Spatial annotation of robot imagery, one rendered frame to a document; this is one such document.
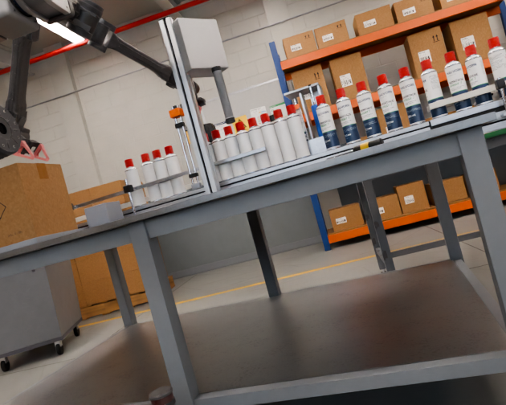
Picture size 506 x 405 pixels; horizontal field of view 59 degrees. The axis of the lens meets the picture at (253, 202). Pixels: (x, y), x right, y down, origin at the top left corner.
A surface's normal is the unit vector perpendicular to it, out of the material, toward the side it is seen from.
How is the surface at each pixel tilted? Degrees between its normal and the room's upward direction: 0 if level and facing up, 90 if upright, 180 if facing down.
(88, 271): 90
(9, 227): 90
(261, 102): 90
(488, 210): 90
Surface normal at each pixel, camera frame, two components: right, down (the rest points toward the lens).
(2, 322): 0.18, 0.02
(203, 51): 0.59, -0.16
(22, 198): -0.22, 0.06
